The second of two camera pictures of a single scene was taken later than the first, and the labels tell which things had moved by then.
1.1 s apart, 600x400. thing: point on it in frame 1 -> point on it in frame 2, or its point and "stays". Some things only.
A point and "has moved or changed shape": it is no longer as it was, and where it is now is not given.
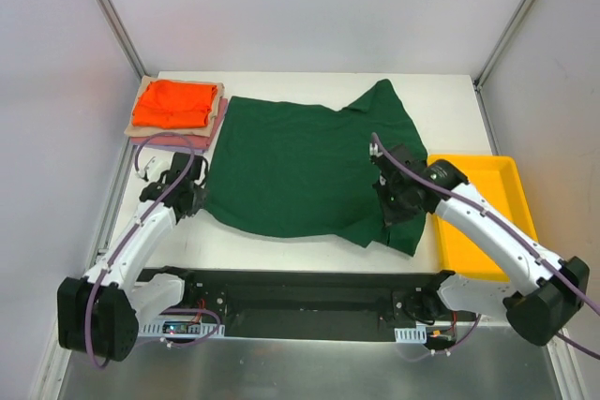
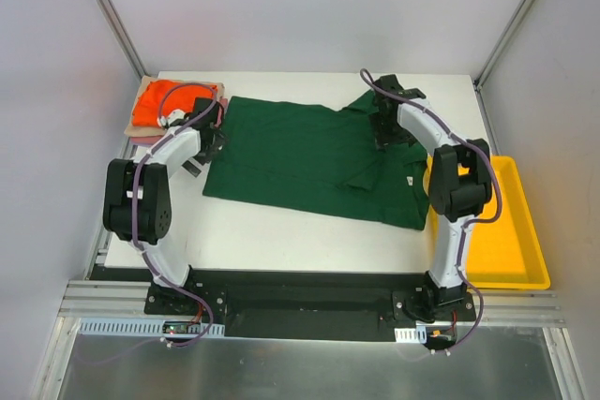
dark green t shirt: [303, 170] has moved or changed shape
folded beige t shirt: [196, 131] stays
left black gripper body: [196, 193] -> [214, 143]
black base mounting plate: [313, 304] stays
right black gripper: [396, 206] -> [387, 131]
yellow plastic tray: [495, 183] stays
